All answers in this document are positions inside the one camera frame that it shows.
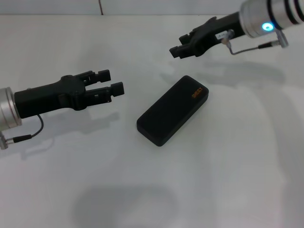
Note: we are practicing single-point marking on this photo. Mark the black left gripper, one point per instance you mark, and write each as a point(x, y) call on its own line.
point(47, 97)

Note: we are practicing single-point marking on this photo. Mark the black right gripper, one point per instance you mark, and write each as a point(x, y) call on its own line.
point(213, 31)

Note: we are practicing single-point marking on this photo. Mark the black glasses case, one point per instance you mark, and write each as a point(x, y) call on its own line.
point(171, 111)

